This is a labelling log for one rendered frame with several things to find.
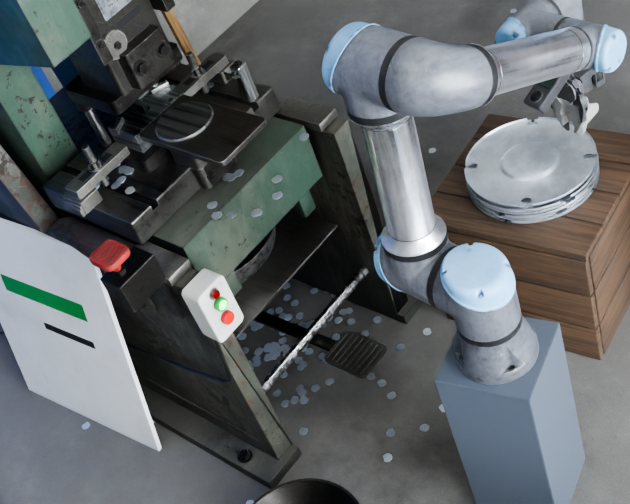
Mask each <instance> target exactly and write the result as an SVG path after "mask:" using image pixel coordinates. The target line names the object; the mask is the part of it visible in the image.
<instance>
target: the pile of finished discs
mask: <svg viewBox="0 0 630 504"><path fill-rule="evenodd" d="M536 126H537V122H531V123H529V124H528V127H531V128H532V127H536ZM593 157H597V160H596V164H595V167H594V169H593V171H592V173H591V174H590V176H589V177H588V178H587V180H586V181H585V182H584V183H583V184H582V185H581V186H579V187H578V188H577V189H576V190H574V191H573V192H571V193H570V194H568V195H566V196H564V197H562V198H560V199H558V200H555V201H552V202H549V203H546V204H542V205H537V206H530V207H528V204H530V203H531V202H532V200H531V199H530V198H525V199H523V200H522V201H521V203H522V204H524V207H508V206H502V205H498V204H494V203H491V202H489V201H487V200H485V199H483V198H481V197H480V196H478V195H477V194H476V193H475V192H474V191H473V190H472V189H471V188H470V187H469V185H468V183H467V181H466V185H467V189H468V192H469V195H470V197H471V200H472V201H473V203H474V204H475V206H476V207H477V208H478V209H479V210H480V211H482V212H483V213H484V214H486V215H488V216H490V217H492V218H494V219H497V220H500V221H505V219H507V220H508V221H507V222H509V223H518V224H529V223H538V222H543V221H548V220H551V219H555V218H557V217H560V216H562V215H565V214H567V213H569V212H570V211H572V210H574V209H575V208H577V207H578V206H580V205H581V204H582V203H583V202H584V201H585V200H586V199H587V198H588V197H589V196H590V195H591V194H592V192H593V191H594V190H591V189H592V188H595V187H596V185H597V183H598V180H599V174H600V169H599V158H598V153H597V155H593V154H591V153H588V154H585V155H584V156H583V158H584V159H586V160H589V159H592V158H593ZM477 167H478V165H477V164H475V163H473V164H470V165H469V166H466V167H465V168H469V169H471V170H472V169H475V168H477Z"/></svg>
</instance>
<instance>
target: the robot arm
mask: <svg viewBox="0 0 630 504"><path fill-rule="evenodd" d="M495 43H496V44H494V45H490V46H486V47H483V46H481V45H478V44H474V43H470V44H464V45H450V44H446V43H441V42H437V41H433V40H429V39H426V38H422V37H418V36H415V35H411V34H407V33H404V32H400V31H396V30H393V29H389V28H385V27H382V26H380V25H378V24H376V23H365V22H352V23H350V24H347V25H346V26H344V27H342V28H341V29H340V30H339V31H338V32H337V33H336V34H335V35H334V36H333V38H332V39H331V41H330V42H329V44H328V48H327V50H326V51H325V54H324V57H323V61H322V77H323V80H324V83H325V85H326V86H327V87H328V88H329V89H330V90H332V92H334V93H336V94H341V95H342V96H343V99H344V102H345V106H346V110H347V114H348V116H349V118H350V120H351V121H352V122H354V123H355V124H357V125H359V126H361V129H362V133H363V137H364V141H365V145H366V149H367V153H368V157H369V161H370V165H371V168H372V172H373V176H374V180H375V184H376V188H377V192H378V196H379V200H380V204H381V207H382V211H383V215H384V219H385V223H386V226H385V227H384V229H383V231H382V233H381V234H380V236H379V238H378V240H377V242H376V245H375V246H376V247H377V250H376V251H374V266H375V269H376V272H377V274H378V275H379V277H380V278H381V279H382V280H383V281H384V282H386V283H387V284H389V285H390V286H391V287H393V288H394V289H396V290H398V291H401V292H405V293H407V294H409V295H411V296H413V297H415V298H417V299H419V300H421V301H423V302H425V303H427V304H429V305H431V306H433V307H436V308H438V309H439V310H442V311H444V312H446V313H448V314H450V315H451V316H452V317H453V318H454V321H455V324H456V327H457V332H456V337H455V342H454V355H455V358H456V362H457V365H458V367H459V369H460V370H461V371H462V373H463V374H464V375H465V376H467V377H468V378H469V379H471V380H473V381H475V382H478V383H482V384H487V385H499V384H505V383H509V382H512V381H514V380H516V379H518V378H520V377H522V376H523V375H525V374H526V373H527V372H528V371H529V370H530V369H531V368H532V367H533V365H534V364H535V362H536V360H537V358H538V354H539V343H538V338H537V335H536V332H535V330H534V328H533V327H532V325H531V324H530V323H529V322H528V321H527V320H526V319H525V318H524V316H523V315H522V313H521V309H520V304H519V300H518V295H517V291H516V282H515V276H514V273H513V271H512V269H511V267H510V264H509V262H508V260H507V258H506V257H505V256H504V254H503V253H502V252H500V251H499V250H498V249H496V248H495V247H493V246H490V245H488V244H484V243H473V245H468V243H466V244H462V245H459V246H458V245H456V244H454V243H452V242H450V241H449V239H448V233H447V229H446V225H445V223H444V221H443V220H442V218H440V217H439V216H438V215H436V214H434V210H433V205H432V201H431V196H430V191H429V187H428V182H427V177H426V172H425V168H424V163H423V158H422V154H421V149H420V144H419V140H418V135H417V130H416V126H415V121H414V117H435V116H442V115H449V114H455V113H459V112H464V111H468V110H472V109H475V108H479V107H482V106H484V105H486V104H488V103H489V102H490V101H491V100H492V99H493V98H494V96H495V95H498V94H502V93H505V92H509V91H512V90H516V89H519V88H522V87H526V86H529V85H533V84H534V85H533V87H532V88H531V90H530V91H529V93H528V94H527V96H526V97H525V99H524V103H525V104H526V105H527V106H528V107H529V108H531V109H534V110H536V111H538V112H540V113H542V114H545V113H546V112H547V110H548V109H549V107H550V106H551V108H552V109H553V111H554V113H555V116H556V117H557V119H558V121H559V122H560V124H561V126H562V127H563V128H564V129H565V130H566V131H569V130H570V126H569V121H568V118H567V115H568V112H569V111H570V113H571V115H572V118H573V125H574V133H576V134H577V135H578V136H579V137H582V136H583V135H584V133H585V131H586V127H587V124H588V122H589V121H590V120H591V119H592V118H593V117H594V115H595V114H596V113H597V112H598V109H599V106H598V104H597V103H591V104H589V101H588V98H587V97H586V96H584V94H585V93H586V92H587V93H588V92H589V91H590V90H591V89H593V88H594V86H596V88H598V87H600V86H601V85H602V84H604V83H605V77H604V72H605V73H610V72H613V71H614V70H616V69H617V68H618V67H619V65H620V64H621V62H622V60H623V58H624V55H625V52H626V45H627V42H626V37H625V34H624V33H623V32H622V31H621V30H620V29H616V28H613V27H609V26H608V25H606V24H604V25H601V24H597V23H592V22H588V21H584V16H583V8H582V0H528V1H527V2H526V3H525V4H524V5H523V6H522V7H520V8H519V9H518V10H517V11H516V12H515V13H514V14H513V15H512V16H511V17H508V18H507V20H506V21H505V22H504V23H503V24H502V26H501V27H500V28H499V29H498V31H497V32H496V35H495ZM599 71H600V72H601V73H602V79H601V80H600V77H599Z"/></svg>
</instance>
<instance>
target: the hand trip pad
mask: <svg viewBox="0 0 630 504"><path fill-rule="evenodd" d="M130 253H131V252H130V249H129V248H128V247H127V246H126V245H124V244H121V243H119V242H117V241H115V240H111V239H109V240H105V241H104V242H103V243H102V244H100V245H99V246H98V247H97V248H96V249H95V250H94V251H93V252H92V253H91V255H90V257H89V260H90V262H91V263H92V264H93V265H94V266H96V267H98V268H101V269H103V270H105V271H107V272H111V271H115V272H118V271H120V270H121V269H122V266H121V264H122V263H123V262H124V261H125V260H126V259H127V258H128V257H129V256H130Z"/></svg>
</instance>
